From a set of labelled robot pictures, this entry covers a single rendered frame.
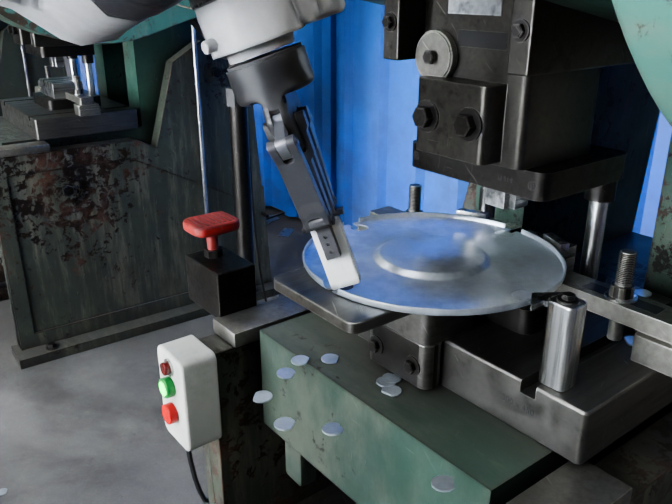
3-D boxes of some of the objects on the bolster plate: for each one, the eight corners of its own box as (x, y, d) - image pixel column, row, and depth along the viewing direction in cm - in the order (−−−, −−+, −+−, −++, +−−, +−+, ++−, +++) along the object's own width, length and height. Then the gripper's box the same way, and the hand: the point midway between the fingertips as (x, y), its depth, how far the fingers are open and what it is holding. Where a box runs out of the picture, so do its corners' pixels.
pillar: (590, 282, 83) (607, 168, 78) (574, 276, 85) (590, 164, 79) (601, 277, 84) (618, 165, 79) (585, 272, 86) (601, 161, 81)
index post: (561, 394, 66) (574, 303, 62) (535, 380, 68) (546, 292, 65) (578, 384, 67) (591, 295, 64) (552, 371, 70) (564, 284, 66)
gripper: (239, 58, 69) (318, 269, 77) (206, 75, 57) (304, 323, 64) (310, 33, 67) (383, 250, 75) (290, 45, 55) (380, 302, 63)
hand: (335, 253), depth 69 cm, fingers closed
